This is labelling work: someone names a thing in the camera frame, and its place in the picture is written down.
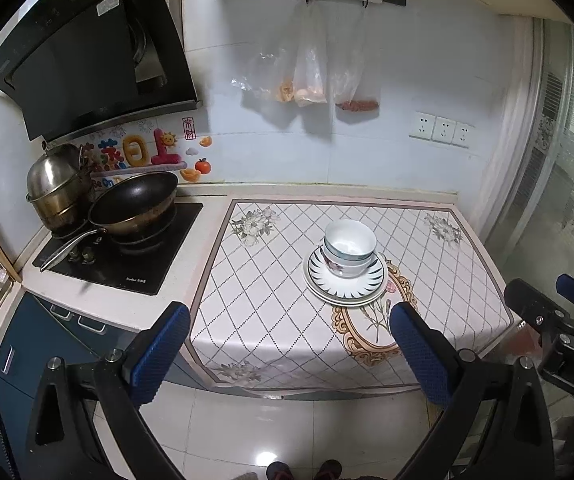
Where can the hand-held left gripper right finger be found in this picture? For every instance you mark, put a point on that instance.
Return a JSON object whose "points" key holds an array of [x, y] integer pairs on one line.
{"points": [[417, 355]]}

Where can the dark rimmed white bowl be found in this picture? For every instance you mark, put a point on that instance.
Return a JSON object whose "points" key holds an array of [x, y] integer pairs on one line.
{"points": [[349, 237]]}

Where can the blue kitchen cabinet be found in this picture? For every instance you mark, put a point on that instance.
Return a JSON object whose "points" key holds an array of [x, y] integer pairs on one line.
{"points": [[32, 332]]}

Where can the white wall outlet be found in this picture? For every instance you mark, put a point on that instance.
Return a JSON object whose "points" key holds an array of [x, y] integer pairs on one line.
{"points": [[463, 135], [423, 126], [444, 130]]}

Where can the black gas stove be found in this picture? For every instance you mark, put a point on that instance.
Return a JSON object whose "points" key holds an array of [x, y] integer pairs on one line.
{"points": [[132, 272]]}

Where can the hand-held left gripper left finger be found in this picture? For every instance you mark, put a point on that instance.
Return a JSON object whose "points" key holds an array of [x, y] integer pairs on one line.
{"points": [[159, 355]]}

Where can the clear plastic bag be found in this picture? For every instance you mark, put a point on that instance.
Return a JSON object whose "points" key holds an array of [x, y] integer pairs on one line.
{"points": [[354, 70], [272, 70], [311, 60]]}

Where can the colourful wall sticker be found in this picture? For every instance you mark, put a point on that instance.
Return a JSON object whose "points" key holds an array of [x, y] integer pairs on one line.
{"points": [[137, 152]]}

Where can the blue striped white plate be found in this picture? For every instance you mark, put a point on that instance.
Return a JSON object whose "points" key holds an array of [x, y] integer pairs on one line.
{"points": [[369, 284]]}

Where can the stainless steel pot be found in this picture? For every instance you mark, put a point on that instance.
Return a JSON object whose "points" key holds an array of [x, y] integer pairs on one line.
{"points": [[57, 180]]}

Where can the person's shoe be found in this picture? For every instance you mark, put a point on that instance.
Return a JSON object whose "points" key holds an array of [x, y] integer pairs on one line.
{"points": [[279, 471], [328, 470]]}

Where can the black range hood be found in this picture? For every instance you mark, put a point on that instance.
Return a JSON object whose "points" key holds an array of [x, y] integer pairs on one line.
{"points": [[82, 60]]}

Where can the black wok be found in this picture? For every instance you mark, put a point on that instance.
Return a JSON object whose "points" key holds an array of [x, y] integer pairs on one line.
{"points": [[132, 200]]}

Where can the person's left shoe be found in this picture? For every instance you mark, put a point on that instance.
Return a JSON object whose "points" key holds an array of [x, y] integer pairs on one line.
{"points": [[279, 471]]}

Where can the person's right shoe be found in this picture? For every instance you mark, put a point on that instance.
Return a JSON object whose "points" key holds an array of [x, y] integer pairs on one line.
{"points": [[328, 470]]}

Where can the glass sliding door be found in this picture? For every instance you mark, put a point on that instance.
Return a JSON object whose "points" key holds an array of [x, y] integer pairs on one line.
{"points": [[557, 160]]}

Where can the printed floral tablecloth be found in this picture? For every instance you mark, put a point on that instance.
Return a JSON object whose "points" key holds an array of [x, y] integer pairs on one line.
{"points": [[267, 280]]}

